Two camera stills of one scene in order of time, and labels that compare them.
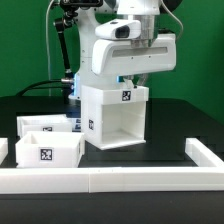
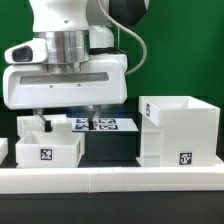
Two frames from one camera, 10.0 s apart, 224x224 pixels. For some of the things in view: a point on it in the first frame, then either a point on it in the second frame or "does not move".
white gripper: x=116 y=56 -> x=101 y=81
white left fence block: x=4 y=149 does not move
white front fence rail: x=112 y=180 does not move
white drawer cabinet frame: x=114 y=117 -> x=178 y=132
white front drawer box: x=50 y=149 does not move
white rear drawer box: x=43 y=123 does not move
